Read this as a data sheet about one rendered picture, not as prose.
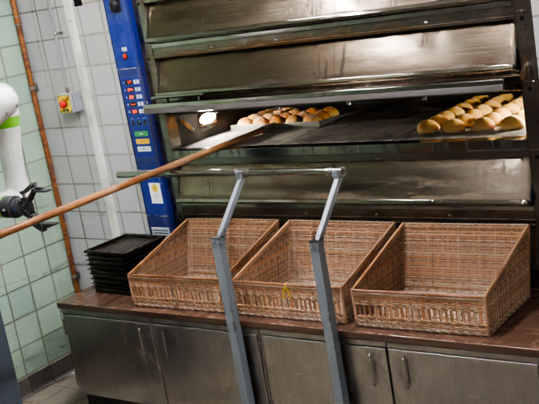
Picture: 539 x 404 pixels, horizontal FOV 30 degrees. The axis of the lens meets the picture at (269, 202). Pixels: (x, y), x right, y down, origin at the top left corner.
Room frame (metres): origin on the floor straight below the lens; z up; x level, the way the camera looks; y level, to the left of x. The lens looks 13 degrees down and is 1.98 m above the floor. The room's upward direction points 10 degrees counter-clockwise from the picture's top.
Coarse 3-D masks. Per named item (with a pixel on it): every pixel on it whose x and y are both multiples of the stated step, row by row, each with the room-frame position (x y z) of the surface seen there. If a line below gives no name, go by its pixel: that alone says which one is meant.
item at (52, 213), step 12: (252, 132) 4.78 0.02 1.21; (228, 144) 4.63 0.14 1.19; (192, 156) 4.43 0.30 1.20; (156, 168) 4.26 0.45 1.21; (168, 168) 4.30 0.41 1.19; (132, 180) 4.13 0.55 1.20; (96, 192) 3.97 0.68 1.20; (108, 192) 4.01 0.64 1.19; (72, 204) 3.86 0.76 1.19; (84, 204) 3.91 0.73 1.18; (36, 216) 3.72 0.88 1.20; (48, 216) 3.76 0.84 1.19; (12, 228) 3.62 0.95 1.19; (24, 228) 3.67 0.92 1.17
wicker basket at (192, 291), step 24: (168, 240) 4.61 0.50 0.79; (192, 240) 4.70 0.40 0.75; (264, 240) 4.31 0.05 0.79; (144, 264) 4.46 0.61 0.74; (168, 264) 4.59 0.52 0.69; (192, 264) 4.68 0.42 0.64; (240, 264) 4.15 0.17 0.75; (144, 288) 4.32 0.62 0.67; (168, 288) 4.23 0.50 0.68; (192, 288) 4.15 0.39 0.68; (216, 288) 4.07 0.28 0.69; (216, 312) 4.08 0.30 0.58
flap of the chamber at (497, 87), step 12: (504, 84) 3.59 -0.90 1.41; (516, 84) 3.67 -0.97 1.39; (324, 96) 4.06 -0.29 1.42; (336, 96) 4.02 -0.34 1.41; (348, 96) 3.98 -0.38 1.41; (360, 96) 3.95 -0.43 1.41; (372, 96) 3.92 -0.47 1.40; (384, 96) 3.88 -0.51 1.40; (396, 96) 3.85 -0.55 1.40; (408, 96) 3.82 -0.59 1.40; (420, 96) 3.86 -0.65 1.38; (156, 108) 4.63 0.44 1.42; (168, 108) 4.58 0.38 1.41; (180, 108) 4.54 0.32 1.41; (192, 108) 4.49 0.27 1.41; (204, 108) 4.45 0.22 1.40; (216, 108) 4.41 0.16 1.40; (228, 108) 4.37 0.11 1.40
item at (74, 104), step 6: (60, 96) 5.13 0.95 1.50; (66, 96) 5.10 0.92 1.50; (72, 96) 5.10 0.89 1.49; (78, 96) 5.13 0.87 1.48; (66, 102) 5.11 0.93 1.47; (72, 102) 5.09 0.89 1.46; (78, 102) 5.12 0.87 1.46; (60, 108) 5.14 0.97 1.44; (66, 108) 5.11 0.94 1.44; (72, 108) 5.09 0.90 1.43; (78, 108) 5.12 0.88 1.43
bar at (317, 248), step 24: (288, 168) 3.93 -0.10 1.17; (312, 168) 3.86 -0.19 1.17; (336, 168) 3.78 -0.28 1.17; (240, 192) 4.05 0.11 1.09; (336, 192) 3.74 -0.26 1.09; (216, 240) 3.89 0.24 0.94; (312, 240) 3.62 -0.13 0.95; (216, 264) 3.91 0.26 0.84; (240, 336) 3.91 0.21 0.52; (336, 336) 3.61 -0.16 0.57; (240, 360) 3.89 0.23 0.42; (336, 360) 3.59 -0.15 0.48; (240, 384) 3.90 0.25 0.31; (336, 384) 3.60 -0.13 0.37
